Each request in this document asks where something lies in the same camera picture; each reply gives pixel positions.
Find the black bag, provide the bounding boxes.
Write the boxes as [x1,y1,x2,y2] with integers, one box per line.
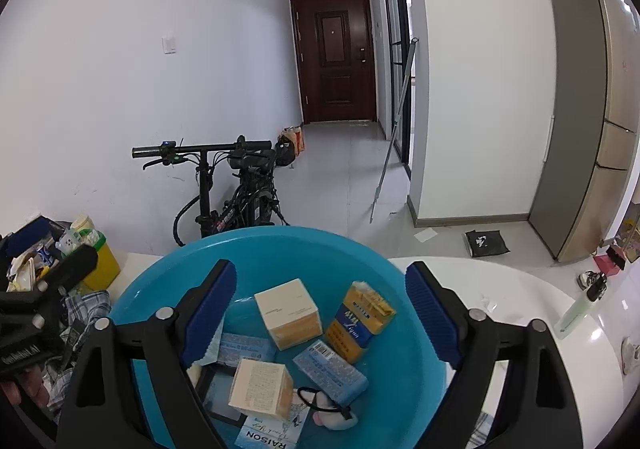
[464,229,510,259]

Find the white desktop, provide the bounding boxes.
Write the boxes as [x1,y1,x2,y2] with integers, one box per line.
[112,251,627,449]

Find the pale plastic packet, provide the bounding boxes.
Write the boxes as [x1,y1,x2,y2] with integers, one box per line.
[189,321,225,382]

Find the light blue packet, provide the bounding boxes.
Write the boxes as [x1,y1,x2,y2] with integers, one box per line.
[217,331,277,366]

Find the black bicycle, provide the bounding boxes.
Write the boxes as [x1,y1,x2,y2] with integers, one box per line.
[131,135,297,248]

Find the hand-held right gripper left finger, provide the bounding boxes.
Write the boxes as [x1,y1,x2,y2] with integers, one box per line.
[57,259,238,449]

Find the beige refrigerator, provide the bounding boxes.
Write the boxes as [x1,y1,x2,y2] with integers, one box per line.
[528,0,640,265]

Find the black framed card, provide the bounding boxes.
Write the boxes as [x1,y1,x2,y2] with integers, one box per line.
[194,364,249,426]

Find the beige cardboard box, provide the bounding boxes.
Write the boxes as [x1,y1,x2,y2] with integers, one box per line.
[228,358,295,422]
[254,278,322,350]

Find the grey metal pole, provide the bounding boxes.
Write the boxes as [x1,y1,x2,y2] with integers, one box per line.
[369,36,421,225]

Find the dark brown door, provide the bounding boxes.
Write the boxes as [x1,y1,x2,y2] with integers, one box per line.
[290,0,377,125]

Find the yellow plastic container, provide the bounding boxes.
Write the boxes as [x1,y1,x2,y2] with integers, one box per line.
[75,229,122,291]

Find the white blue tissue pack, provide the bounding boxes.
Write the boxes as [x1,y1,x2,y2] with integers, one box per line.
[234,404,307,448]

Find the person's left hand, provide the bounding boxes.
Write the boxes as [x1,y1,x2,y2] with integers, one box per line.
[0,365,51,407]

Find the yellow blue packet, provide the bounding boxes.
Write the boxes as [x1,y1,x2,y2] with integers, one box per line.
[324,280,397,365]

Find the pale green spray bottle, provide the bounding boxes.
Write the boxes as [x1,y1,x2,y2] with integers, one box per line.
[554,274,609,341]

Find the orange shopping bag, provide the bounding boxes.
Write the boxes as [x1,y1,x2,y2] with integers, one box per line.
[277,126,307,156]

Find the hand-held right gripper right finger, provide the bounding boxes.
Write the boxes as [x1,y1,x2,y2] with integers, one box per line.
[404,261,587,449]

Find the black framed glass door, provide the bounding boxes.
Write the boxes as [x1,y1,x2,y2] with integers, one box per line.
[381,0,417,166]

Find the blue plaid cloth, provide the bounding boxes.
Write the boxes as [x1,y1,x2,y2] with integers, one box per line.
[42,290,113,411]

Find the pile of assorted packets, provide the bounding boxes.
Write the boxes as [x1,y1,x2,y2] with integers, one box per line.
[0,214,103,294]

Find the blue plastic basin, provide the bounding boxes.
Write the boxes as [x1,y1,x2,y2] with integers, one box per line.
[107,226,453,449]

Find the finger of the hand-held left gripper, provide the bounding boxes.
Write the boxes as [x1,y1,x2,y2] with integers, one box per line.
[35,245,99,301]
[0,216,56,260]

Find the blue white printed packet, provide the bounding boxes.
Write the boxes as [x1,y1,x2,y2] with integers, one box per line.
[292,340,369,408]

